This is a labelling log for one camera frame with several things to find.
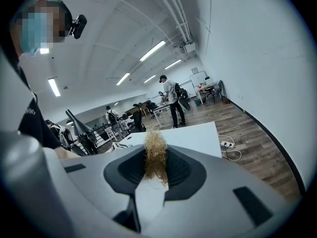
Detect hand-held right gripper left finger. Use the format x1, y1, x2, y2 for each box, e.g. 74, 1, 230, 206
43, 144, 147, 238

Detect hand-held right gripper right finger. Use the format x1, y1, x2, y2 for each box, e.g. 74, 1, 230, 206
141, 144, 302, 238

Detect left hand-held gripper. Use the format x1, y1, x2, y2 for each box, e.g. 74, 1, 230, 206
109, 142, 136, 154

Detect yellow sponge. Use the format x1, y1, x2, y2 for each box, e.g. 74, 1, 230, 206
143, 129, 169, 188

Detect person's left forearm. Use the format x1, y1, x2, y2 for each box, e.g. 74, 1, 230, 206
54, 146, 83, 160

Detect black desk lamp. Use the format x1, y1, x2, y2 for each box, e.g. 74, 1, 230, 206
65, 109, 94, 143

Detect black office chair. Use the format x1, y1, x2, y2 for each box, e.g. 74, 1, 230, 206
146, 100, 159, 120

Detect dark-topped table with white legs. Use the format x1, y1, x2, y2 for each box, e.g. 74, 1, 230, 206
152, 103, 174, 129

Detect grey oval device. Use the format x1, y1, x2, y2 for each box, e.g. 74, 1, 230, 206
179, 97, 191, 112

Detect person's black shirt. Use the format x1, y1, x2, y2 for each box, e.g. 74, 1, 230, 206
13, 65, 62, 150

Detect group of ceiling light strips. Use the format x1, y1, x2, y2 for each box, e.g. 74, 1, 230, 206
39, 0, 183, 98

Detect whiteboard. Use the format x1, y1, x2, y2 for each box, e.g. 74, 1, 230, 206
189, 70, 207, 89

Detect white desk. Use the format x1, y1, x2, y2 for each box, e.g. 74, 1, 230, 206
197, 82, 218, 105

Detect white ceiling pipes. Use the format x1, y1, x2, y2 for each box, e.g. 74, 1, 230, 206
148, 0, 197, 54

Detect blue face mask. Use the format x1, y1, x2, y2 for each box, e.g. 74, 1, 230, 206
21, 12, 54, 57

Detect white cable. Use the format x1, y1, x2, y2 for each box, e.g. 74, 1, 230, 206
217, 134, 242, 162

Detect black head-mounted camera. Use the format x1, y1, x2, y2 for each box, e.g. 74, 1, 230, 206
70, 14, 88, 40

